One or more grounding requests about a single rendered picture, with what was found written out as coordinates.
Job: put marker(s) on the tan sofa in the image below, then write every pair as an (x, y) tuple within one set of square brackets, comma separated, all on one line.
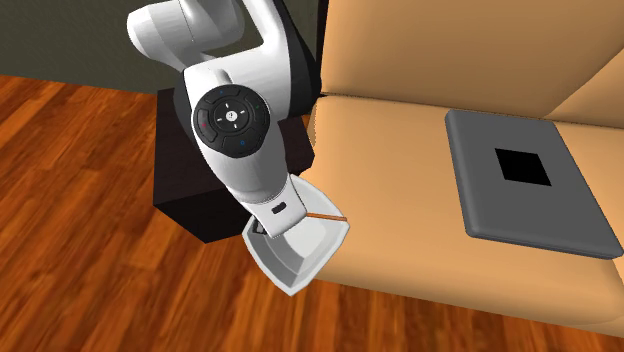
[(390, 185)]

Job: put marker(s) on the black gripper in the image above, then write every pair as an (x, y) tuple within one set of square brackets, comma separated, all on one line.
[(257, 227)]

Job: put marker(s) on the dark robot stand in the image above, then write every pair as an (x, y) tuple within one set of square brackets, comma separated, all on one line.
[(180, 170)]

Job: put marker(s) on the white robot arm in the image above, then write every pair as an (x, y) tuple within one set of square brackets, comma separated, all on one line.
[(246, 161)]

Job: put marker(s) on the orange pencil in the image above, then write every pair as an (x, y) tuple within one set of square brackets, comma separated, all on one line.
[(327, 217)]

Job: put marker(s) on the grey laptop with black square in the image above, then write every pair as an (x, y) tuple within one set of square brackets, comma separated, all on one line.
[(512, 209)]

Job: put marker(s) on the white square bowl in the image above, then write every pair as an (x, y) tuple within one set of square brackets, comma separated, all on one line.
[(307, 248)]

